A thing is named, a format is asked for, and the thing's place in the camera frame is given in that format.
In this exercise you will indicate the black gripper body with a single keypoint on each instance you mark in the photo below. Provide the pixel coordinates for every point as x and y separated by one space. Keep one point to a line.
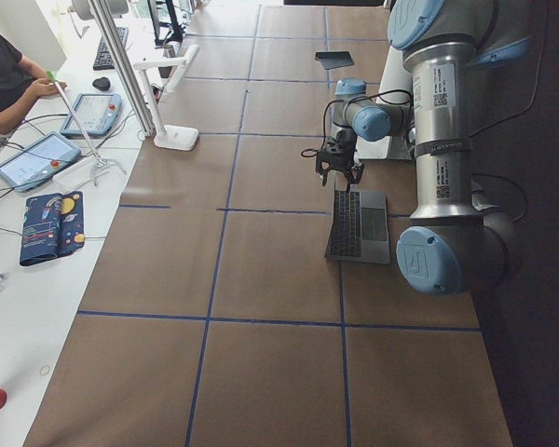
344 164

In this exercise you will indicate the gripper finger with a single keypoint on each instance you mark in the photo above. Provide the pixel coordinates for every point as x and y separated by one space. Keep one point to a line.
353 175
324 177

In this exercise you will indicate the grey laptop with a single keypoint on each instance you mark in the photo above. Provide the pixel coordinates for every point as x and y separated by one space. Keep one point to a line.
359 231

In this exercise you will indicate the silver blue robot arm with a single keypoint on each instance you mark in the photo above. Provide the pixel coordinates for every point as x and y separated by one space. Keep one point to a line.
456 241

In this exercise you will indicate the black mouse pad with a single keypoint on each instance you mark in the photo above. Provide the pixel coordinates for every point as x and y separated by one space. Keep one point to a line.
330 60

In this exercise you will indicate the black mouse on desk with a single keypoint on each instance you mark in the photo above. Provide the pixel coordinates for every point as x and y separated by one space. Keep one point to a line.
102 84

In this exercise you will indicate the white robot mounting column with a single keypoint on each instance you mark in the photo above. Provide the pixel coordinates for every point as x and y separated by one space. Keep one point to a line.
396 90

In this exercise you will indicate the metal reacher grabber stick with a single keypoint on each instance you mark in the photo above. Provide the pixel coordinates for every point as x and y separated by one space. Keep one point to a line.
73 127

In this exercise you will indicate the far blue teach pendant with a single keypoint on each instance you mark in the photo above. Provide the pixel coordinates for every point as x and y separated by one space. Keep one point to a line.
97 112

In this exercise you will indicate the blue teach pendant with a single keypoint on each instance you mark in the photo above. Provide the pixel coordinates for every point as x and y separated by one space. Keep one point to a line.
97 112
39 162

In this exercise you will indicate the blue space pattern pouch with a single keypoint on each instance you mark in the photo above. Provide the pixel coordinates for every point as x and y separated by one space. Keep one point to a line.
53 227

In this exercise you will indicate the near blue teach pendant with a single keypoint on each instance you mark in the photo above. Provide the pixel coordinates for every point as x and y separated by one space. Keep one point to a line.
39 162

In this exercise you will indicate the seated person black shirt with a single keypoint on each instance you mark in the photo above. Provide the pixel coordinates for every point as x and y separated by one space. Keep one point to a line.
22 83

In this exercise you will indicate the aluminium frame post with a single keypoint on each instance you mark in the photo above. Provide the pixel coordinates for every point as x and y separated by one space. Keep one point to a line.
102 15

